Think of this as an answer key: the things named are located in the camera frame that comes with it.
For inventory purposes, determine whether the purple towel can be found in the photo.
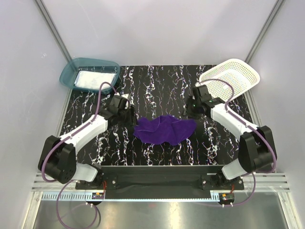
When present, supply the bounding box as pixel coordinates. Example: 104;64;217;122
133;115;196;146

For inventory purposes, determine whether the light blue towel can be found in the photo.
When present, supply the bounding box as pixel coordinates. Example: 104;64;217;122
74;71;116;91

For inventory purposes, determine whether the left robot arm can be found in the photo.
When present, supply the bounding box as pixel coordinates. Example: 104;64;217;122
38;93;137;189

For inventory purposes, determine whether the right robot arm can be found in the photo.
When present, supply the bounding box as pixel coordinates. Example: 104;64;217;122
185;85;277;189

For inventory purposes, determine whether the white plastic basket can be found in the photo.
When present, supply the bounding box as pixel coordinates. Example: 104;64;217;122
199;59;260;101

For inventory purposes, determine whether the teal plastic basin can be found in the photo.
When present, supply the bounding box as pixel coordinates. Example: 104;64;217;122
59;58;120;94

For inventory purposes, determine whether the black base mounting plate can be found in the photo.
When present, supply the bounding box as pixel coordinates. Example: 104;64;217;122
75;166;246;196

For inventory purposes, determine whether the left small circuit board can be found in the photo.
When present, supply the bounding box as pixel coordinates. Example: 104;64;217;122
92;191;105;199

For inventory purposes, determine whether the small circuit board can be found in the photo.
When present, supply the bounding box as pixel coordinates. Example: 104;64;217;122
92;191;105;199
220;193;235;202

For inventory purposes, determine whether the right small circuit board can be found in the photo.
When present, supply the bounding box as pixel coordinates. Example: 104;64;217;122
220;193;235;202

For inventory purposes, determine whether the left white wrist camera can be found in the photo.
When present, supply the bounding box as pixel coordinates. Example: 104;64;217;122
121;94;131;109

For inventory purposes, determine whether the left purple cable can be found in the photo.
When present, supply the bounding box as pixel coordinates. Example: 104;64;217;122
41;82;120;229

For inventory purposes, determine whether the white slotted cable duct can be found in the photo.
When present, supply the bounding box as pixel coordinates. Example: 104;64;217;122
42;190;220;202

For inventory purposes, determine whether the right aluminium frame post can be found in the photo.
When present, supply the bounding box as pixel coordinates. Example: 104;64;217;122
245;0;285;64

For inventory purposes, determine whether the aluminium frame post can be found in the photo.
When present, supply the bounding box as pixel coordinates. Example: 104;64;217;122
34;0;72;62
245;0;285;64

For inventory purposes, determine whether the left aluminium frame post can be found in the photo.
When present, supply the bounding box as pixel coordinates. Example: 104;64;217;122
34;0;72;62

